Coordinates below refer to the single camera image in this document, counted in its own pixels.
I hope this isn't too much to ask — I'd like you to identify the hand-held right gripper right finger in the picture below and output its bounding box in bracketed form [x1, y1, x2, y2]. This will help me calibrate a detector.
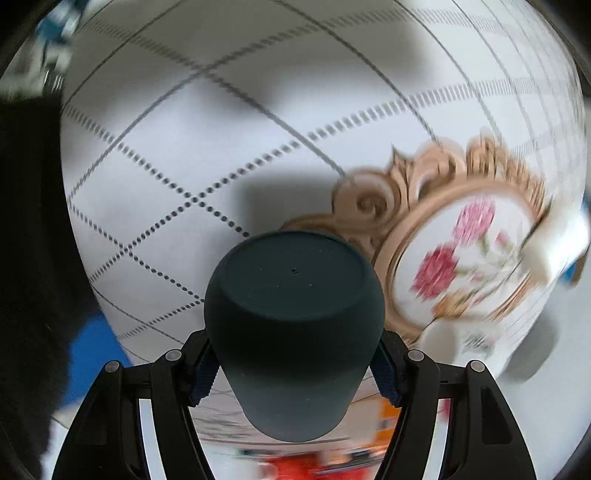
[372, 330, 538, 480]

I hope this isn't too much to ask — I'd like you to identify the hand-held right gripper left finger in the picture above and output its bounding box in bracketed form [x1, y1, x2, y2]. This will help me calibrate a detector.
[51, 329, 219, 480]

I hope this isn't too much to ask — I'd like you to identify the dark green cup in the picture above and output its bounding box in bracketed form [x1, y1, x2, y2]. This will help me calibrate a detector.
[204, 232, 386, 441]

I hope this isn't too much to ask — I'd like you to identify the white block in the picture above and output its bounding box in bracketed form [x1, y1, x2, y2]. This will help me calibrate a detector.
[521, 201, 591, 280]

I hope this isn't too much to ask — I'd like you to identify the dark cloth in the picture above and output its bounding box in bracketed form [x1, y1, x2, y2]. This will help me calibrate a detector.
[0, 90, 108, 476]

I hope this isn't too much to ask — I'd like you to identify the white patterned tablecloth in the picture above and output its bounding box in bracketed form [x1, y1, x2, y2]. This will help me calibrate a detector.
[52, 0, 583, 444]

